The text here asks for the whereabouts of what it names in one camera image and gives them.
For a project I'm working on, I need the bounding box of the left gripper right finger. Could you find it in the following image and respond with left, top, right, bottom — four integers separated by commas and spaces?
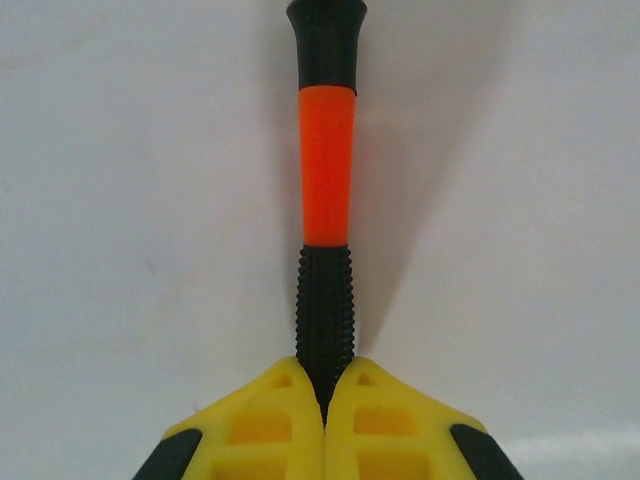
324, 356, 524, 480

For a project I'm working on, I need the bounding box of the orange black precision screwdriver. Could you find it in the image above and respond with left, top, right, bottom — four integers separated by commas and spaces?
285, 0, 370, 426

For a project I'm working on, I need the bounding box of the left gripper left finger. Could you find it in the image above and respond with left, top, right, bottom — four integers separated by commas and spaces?
132, 356, 327, 480

